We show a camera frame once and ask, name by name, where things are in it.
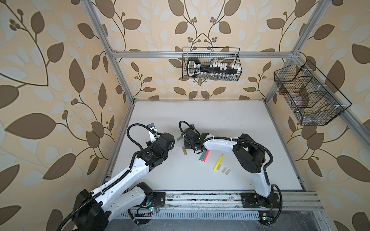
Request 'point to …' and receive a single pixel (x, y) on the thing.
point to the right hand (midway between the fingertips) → (187, 143)
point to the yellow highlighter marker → (218, 162)
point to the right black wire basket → (314, 101)
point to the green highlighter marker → (202, 155)
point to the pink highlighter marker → (205, 156)
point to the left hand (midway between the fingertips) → (156, 134)
